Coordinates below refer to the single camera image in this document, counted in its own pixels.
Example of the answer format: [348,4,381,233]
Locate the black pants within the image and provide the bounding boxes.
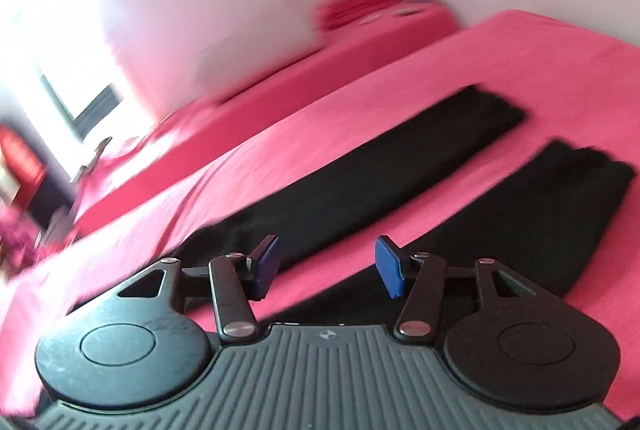
[172,83,637,327]

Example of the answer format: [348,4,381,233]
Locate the red pillow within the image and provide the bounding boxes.
[315,0,452,33]

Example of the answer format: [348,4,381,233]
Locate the narrow bed with red sheet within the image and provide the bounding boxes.
[70,4,463,237]

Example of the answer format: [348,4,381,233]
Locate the brown patterned cloth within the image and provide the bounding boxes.
[70,136,114,184]

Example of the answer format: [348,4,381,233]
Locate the white pillow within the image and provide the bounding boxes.
[197,27,326,83]

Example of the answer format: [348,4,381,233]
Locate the hanging clothes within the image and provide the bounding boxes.
[0,122,77,271]

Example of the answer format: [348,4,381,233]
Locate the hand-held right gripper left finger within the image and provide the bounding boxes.
[117,234,281,344]

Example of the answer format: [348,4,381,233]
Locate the window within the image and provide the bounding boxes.
[39,68,127,141]

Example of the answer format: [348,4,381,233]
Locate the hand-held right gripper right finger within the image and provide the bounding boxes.
[375,235,539,342]

